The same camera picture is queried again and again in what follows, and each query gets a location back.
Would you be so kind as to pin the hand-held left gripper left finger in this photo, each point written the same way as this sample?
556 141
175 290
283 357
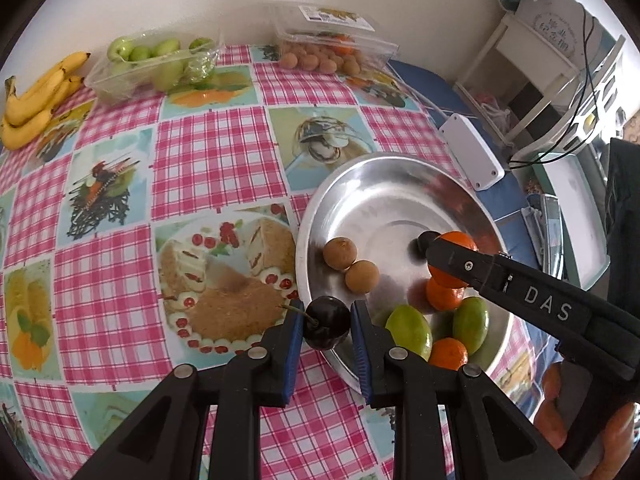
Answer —
295 355

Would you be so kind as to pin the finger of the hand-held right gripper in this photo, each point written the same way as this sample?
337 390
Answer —
460 265

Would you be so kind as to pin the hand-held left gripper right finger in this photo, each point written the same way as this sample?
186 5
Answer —
361 355

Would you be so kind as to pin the orange tangerine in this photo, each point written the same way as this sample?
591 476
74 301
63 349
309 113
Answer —
343 50
460 241
448 355
445 300

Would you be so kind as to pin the dark cherry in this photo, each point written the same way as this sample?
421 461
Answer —
424 243
327 324

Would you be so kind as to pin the large green jujube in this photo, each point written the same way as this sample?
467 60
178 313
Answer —
471 324
409 331

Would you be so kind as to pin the round brown longan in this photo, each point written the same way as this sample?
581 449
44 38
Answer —
340 253
362 276

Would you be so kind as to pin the round steel basin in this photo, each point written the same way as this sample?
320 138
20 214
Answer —
380 210

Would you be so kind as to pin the person's right hand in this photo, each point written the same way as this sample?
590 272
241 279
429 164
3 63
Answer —
547 420

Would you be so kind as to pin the grey phone holder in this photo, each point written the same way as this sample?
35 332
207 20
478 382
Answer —
532 232

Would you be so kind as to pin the smartphone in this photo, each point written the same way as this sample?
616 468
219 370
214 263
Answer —
552 235

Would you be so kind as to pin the white power adapter box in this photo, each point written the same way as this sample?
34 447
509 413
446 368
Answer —
472 152

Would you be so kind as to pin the green rimmed tray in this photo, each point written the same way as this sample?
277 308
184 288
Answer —
575 200

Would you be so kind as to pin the white wooden stand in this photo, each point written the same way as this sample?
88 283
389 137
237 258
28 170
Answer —
520 70

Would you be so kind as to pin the pink plaid printed tablecloth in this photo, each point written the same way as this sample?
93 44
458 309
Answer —
210 160

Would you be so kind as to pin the white cubby organizer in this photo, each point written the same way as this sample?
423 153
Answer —
600 95

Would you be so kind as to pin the pile of longans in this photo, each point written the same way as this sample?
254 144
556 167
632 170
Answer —
315 61

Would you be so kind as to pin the white stamped bag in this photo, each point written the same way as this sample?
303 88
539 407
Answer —
560 15

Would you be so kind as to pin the clear plastic lidded box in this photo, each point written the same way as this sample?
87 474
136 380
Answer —
330 22

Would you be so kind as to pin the pile of small jujubes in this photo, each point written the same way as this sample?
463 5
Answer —
165 62

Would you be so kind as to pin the bag of green apples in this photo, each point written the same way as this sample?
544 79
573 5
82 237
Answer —
107 85

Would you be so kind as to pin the yellow banana bunch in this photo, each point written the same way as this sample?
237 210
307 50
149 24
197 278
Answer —
35 110

